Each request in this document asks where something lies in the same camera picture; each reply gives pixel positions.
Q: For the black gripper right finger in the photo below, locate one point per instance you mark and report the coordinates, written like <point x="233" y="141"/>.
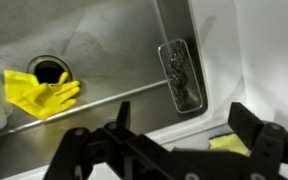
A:
<point x="267" y="141"/>

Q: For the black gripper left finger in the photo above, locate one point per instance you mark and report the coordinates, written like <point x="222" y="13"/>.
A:
<point x="130" y="156"/>

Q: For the yellow green sponge on tray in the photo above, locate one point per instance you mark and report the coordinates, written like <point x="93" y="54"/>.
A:
<point x="230" y="142"/>

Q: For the stainless steel sink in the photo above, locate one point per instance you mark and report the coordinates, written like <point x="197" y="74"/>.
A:
<point x="110" y="46"/>

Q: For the sink drain hole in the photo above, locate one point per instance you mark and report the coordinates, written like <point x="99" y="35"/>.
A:
<point x="49" y="68"/>

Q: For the yellow glove in sink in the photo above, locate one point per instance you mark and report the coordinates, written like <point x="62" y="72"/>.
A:
<point x="40" y="100"/>

